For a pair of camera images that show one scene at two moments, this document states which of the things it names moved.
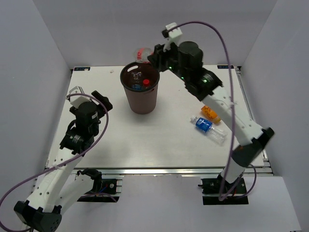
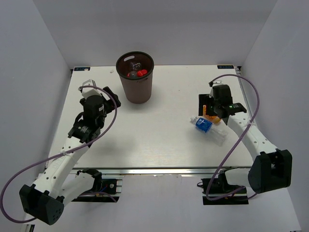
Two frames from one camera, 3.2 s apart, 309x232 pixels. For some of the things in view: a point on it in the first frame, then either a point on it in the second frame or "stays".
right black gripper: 157,58 to 203,99
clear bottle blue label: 136,80 to 135,65
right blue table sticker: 225,66 stays
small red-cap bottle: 141,54 to 133,74
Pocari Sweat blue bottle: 215,133 stays
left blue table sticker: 81,68 stays
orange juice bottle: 210,114 stays
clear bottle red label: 146,82 to 141,73
